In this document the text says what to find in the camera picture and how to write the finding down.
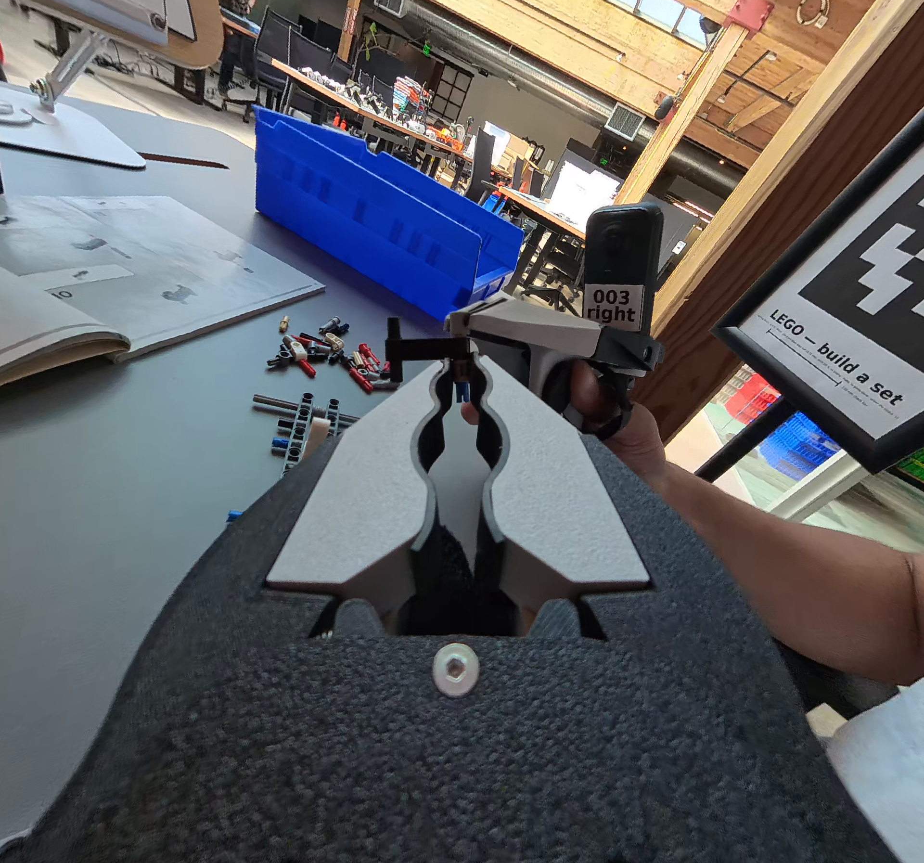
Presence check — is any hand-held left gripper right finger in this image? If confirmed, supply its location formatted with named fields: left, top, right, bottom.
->
left=473, top=355, right=652, bottom=629

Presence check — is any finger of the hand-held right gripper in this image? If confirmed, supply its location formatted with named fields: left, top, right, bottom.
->
left=443, top=297, right=604, bottom=363

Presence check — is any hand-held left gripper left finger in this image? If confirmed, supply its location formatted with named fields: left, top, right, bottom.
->
left=266, top=360, right=443, bottom=631

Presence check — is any black lego assembly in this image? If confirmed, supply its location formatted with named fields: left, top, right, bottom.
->
left=384, top=317, right=479, bottom=403

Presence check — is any person's right forearm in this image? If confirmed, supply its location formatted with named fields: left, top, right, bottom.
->
left=648, top=462, right=924, bottom=688

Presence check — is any group of lego beams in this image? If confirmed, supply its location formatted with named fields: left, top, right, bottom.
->
left=253, top=392, right=362, bottom=477

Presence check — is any pile of small lego pins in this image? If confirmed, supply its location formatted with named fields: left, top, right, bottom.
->
left=267, top=314, right=399, bottom=395

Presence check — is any lego instruction booklet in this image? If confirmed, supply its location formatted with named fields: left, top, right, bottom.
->
left=0, top=194, right=326, bottom=389

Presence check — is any person's right hand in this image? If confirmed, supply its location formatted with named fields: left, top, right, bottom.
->
left=461, top=361, right=670, bottom=491

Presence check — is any short wooden work table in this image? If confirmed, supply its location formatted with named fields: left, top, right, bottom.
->
left=497, top=184, right=589, bottom=288

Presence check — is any blue plastic bin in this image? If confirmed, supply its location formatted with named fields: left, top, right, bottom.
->
left=253, top=105, right=525, bottom=324

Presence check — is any black framed sign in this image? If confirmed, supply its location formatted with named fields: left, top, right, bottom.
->
left=710, top=111, right=924, bottom=476

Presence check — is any long wooden work table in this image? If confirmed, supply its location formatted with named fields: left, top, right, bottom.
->
left=270, top=58, right=474, bottom=178

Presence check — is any round wooden board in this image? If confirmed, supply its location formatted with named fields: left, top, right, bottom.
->
left=162, top=0, right=225, bottom=71

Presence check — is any white stand base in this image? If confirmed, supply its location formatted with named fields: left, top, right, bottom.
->
left=0, top=29, right=147, bottom=172

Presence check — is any wooden post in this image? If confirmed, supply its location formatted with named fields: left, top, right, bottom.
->
left=617, top=0, right=775, bottom=208

